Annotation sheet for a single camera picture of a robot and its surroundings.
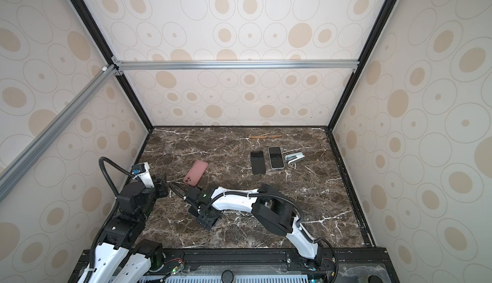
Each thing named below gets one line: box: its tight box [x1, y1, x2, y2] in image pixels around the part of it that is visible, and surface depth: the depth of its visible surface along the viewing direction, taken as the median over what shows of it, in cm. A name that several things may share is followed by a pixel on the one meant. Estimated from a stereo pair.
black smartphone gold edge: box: [250, 151, 266, 175], surface depth 105 cm
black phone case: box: [250, 150, 266, 175], surface depth 105 cm
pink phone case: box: [183, 160, 209, 187], surface depth 102 cm
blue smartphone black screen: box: [269, 146, 284, 169], surface depth 107 cm
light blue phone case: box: [267, 145, 286, 170], surface depth 107 cm
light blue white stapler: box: [284, 151, 305, 165], surface depth 105 cm
